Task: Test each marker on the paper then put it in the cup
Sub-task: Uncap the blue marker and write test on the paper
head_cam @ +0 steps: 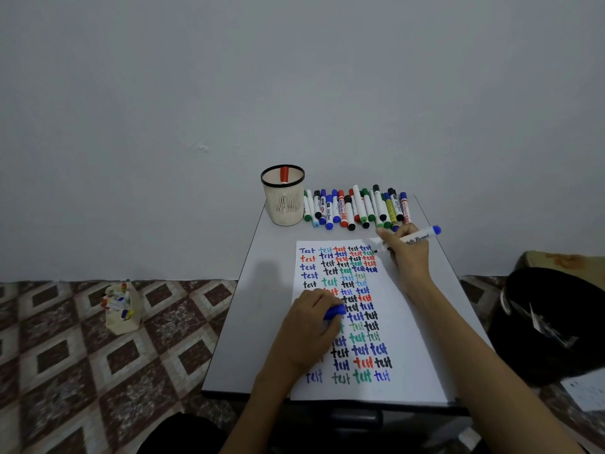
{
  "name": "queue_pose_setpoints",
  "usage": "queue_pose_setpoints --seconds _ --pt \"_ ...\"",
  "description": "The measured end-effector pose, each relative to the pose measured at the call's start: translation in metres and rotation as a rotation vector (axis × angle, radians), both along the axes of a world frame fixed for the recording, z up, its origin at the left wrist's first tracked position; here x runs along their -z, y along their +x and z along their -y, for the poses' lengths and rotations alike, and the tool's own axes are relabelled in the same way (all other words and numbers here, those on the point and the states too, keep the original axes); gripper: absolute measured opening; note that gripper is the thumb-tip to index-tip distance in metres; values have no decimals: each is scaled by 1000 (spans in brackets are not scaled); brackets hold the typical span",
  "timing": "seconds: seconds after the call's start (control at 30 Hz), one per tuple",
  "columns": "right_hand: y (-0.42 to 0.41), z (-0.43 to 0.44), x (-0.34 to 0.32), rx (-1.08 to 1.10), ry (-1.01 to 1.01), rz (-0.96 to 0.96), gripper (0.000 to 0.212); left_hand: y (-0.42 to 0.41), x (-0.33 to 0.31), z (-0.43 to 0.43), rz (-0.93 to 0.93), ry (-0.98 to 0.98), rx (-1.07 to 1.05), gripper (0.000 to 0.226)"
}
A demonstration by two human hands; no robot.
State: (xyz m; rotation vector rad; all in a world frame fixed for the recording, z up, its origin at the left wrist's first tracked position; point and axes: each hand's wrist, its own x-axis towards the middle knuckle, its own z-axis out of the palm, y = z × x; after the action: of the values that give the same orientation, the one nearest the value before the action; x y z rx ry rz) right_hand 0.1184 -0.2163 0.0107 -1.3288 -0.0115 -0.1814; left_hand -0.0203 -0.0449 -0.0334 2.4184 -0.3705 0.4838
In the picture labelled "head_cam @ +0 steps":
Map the person's right hand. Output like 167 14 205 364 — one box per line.
375 222 437 297

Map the person's left hand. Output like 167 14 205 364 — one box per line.
258 288 349 399

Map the row of colored markers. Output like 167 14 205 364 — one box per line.
302 184 412 232

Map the white paper with colored writing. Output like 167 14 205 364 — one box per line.
289 239 457 405

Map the person's right forearm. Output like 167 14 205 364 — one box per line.
401 274 587 454

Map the person's left leg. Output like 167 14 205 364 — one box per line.
150 412 228 454

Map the beige mesh cup black rim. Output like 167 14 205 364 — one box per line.
260 164 306 226

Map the black plastic bucket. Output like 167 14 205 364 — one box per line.
487 267 605 388

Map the grey drawer cabinet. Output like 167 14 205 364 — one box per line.
202 195 492 454

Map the yellow floral cushion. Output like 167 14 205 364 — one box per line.
512 250 605 291

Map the small cream box of pens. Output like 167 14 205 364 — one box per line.
100 279 144 336

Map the white sheet with faint marks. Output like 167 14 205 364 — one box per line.
561 367 605 413

